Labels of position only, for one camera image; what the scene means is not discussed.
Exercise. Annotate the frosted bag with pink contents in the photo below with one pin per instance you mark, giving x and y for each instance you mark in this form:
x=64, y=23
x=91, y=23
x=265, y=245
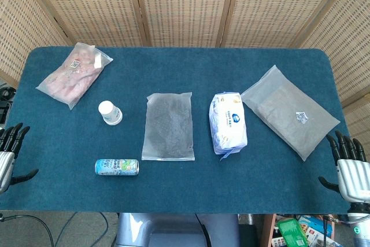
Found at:
x=72, y=79

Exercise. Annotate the black equipment pile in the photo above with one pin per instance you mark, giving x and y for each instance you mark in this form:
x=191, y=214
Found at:
x=4, y=93

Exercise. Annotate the frosted bag with grey contents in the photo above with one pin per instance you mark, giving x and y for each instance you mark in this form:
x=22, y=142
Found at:
x=289, y=108

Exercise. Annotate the woven bamboo folding screen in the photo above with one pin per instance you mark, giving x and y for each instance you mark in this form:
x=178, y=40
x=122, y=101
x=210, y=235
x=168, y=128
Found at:
x=185, y=7

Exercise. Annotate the silver-blue robot torso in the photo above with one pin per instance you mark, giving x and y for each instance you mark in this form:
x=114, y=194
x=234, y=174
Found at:
x=162, y=229

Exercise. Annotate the blue box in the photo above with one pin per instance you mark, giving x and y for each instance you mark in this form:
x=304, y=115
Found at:
x=316, y=225

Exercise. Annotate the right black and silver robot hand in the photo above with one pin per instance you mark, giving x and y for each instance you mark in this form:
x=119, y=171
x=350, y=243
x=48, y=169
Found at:
x=352, y=177

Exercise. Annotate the light blue drink can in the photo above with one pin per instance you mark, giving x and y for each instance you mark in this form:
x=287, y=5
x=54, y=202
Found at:
x=115, y=167

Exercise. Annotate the white and blue tissue pack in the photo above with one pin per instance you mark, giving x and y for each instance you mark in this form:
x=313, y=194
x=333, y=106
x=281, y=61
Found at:
x=229, y=125

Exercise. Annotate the green box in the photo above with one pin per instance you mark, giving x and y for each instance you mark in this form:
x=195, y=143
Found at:
x=292, y=232

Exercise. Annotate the blue felt table mat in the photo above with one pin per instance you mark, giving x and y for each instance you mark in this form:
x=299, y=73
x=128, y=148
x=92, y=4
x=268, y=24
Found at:
x=185, y=189

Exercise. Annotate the wooden crate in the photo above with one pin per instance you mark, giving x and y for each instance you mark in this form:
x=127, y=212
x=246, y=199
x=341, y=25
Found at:
x=267, y=229

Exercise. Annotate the frosted bag with dark contents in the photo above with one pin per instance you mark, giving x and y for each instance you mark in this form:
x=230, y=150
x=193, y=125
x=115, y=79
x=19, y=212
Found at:
x=169, y=128

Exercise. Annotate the printed cardboard box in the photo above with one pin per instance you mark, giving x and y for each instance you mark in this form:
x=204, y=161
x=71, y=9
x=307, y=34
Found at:
x=321, y=241

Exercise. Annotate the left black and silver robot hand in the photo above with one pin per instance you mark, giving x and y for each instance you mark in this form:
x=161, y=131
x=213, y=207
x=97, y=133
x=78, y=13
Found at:
x=7, y=157

